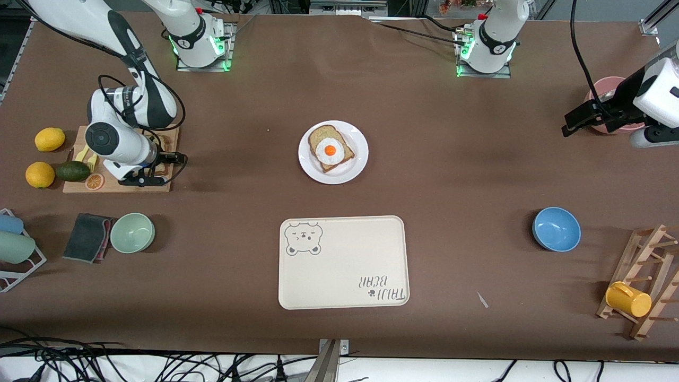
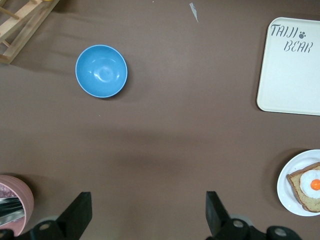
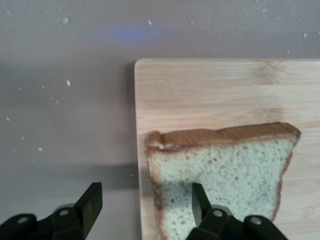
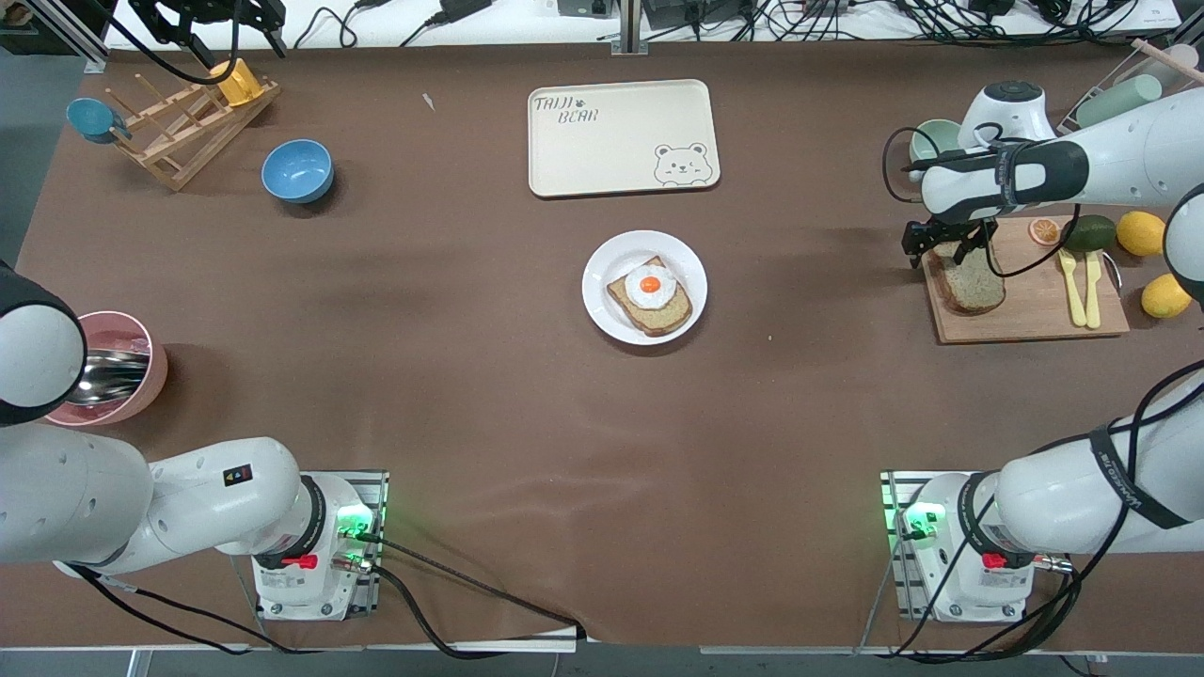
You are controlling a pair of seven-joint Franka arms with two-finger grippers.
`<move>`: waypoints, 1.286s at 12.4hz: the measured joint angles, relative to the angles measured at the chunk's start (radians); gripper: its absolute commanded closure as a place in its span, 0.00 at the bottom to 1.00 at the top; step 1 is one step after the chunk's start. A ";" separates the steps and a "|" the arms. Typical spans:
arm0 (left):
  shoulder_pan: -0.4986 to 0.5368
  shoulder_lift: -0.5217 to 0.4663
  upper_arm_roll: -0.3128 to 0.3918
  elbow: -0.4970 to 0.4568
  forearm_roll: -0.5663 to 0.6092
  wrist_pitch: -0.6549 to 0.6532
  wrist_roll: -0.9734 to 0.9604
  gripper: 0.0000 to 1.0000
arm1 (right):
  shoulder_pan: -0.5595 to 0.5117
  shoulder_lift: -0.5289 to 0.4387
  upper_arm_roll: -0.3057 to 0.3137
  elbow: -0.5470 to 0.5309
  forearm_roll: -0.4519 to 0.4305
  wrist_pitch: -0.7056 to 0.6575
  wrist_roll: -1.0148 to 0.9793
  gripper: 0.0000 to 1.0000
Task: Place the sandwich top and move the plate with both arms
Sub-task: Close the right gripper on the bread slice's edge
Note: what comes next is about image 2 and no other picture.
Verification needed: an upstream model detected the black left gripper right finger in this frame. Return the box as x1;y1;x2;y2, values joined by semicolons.
204;191;305;240

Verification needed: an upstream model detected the bread slice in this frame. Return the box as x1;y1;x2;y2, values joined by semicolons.
286;161;320;213

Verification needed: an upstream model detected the white round plate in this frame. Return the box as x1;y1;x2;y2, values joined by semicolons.
276;149;320;217

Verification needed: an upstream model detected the pink ribbed bowl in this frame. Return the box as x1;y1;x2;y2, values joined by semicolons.
0;174;35;237

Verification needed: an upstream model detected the wooden mug rack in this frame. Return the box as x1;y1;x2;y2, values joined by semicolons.
0;0;61;65

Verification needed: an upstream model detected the small white paper scrap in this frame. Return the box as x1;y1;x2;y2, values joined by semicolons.
189;2;200;23

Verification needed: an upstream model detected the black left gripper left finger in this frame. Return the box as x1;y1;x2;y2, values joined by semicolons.
29;191;92;240

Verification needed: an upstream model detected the fried egg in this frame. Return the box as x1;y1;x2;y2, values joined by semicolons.
299;169;320;200

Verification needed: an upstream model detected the cream bear print tray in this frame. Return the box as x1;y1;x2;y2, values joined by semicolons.
256;16;320;117

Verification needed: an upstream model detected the blue bowl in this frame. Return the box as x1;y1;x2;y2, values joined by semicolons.
75;44;129;99

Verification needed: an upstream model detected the metal spoon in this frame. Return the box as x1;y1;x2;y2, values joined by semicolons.
0;196;26;227

